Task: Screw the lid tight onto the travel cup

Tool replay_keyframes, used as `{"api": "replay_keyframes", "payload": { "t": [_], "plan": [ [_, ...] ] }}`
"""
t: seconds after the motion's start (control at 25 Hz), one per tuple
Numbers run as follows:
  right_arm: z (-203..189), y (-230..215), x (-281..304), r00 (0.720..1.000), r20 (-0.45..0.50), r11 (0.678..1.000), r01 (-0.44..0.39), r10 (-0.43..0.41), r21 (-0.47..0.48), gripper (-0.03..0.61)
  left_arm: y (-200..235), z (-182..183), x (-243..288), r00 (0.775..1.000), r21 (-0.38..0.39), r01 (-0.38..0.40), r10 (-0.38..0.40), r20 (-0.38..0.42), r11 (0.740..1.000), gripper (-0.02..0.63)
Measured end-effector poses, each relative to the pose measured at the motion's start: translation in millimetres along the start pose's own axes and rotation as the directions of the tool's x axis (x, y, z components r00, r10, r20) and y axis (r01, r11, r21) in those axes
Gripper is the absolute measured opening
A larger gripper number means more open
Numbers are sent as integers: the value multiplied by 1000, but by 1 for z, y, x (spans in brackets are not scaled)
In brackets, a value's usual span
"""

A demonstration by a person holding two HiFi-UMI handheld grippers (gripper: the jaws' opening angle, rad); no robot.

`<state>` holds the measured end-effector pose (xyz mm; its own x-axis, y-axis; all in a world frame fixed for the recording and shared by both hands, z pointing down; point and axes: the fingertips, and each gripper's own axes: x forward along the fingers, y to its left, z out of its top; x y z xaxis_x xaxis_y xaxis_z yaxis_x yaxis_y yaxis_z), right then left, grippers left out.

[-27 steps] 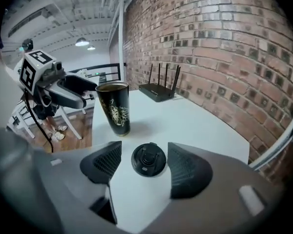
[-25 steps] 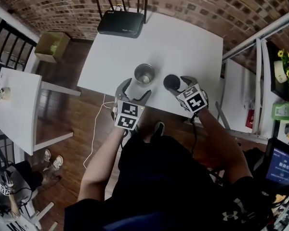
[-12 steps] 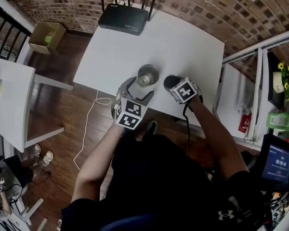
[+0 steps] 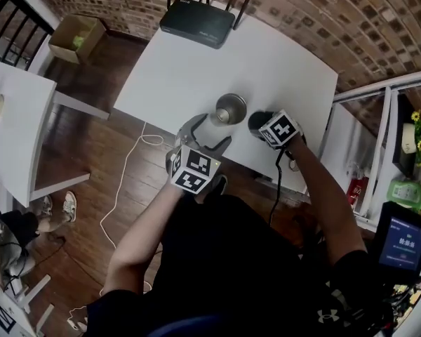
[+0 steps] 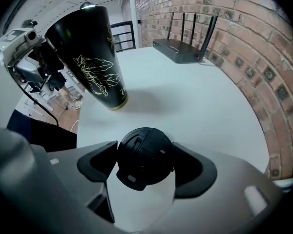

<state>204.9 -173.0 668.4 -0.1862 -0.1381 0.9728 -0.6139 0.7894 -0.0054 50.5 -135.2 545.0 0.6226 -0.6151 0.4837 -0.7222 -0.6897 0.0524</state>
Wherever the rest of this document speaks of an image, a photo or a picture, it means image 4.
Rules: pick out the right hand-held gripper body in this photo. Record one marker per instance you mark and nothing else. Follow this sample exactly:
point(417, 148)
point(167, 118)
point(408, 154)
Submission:
point(280, 129)

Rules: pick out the white board with black print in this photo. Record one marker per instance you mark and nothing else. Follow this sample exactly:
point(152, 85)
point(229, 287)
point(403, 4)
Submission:
point(3, 316)

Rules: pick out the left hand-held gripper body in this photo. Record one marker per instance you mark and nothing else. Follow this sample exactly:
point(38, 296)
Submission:
point(193, 168)

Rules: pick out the steel travel cup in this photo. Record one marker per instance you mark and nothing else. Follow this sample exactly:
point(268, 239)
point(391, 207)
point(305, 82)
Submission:
point(228, 109)

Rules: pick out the person's left forearm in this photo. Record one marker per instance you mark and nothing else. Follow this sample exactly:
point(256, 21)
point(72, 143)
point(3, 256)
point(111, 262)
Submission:
point(144, 237)

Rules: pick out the green item in box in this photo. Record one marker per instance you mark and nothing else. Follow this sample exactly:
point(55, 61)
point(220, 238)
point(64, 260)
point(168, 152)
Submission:
point(79, 41)

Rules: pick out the white power plug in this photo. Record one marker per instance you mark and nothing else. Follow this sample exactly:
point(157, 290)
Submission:
point(78, 323)

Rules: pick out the green wipes packet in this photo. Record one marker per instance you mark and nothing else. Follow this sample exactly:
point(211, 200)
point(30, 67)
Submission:
point(407, 191)

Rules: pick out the black screen device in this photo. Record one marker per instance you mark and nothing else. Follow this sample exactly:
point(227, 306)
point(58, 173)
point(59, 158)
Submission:
point(403, 242)

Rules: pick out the red packet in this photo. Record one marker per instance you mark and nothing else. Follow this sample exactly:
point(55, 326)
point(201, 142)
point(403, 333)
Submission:
point(358, 191)

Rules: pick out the white box device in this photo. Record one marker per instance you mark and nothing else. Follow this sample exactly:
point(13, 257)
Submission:
point(408, 139)

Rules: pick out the white frame stand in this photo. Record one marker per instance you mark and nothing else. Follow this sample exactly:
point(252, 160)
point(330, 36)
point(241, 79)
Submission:
point(31, 300)

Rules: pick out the white shelf rack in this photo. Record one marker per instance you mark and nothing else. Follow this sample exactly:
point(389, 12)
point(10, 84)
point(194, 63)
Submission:
point(379, 146)

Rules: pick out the person's right forearm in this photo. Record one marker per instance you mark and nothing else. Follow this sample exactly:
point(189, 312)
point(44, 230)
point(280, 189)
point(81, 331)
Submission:
point(328, 202)

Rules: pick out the black router with antennas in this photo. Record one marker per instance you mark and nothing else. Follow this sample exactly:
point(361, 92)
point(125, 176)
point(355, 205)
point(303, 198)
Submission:
point(196, 21)

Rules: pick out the person's black shoe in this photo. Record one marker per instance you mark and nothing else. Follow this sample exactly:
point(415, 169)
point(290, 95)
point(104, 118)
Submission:
point(219, 184)

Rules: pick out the cardboard box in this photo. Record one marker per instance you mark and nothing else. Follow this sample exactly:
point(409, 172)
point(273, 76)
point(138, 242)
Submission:
point(78, 39)

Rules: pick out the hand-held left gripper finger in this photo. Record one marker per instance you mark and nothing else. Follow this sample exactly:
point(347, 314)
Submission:
point(198, 121)
point(220, 144)

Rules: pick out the person's black clothing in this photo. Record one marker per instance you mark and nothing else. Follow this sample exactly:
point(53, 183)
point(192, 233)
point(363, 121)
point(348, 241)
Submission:
point(238, 269)

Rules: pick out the black travel cup lid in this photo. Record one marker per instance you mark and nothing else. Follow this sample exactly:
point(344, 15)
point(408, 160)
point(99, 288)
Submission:
point(258, 121)

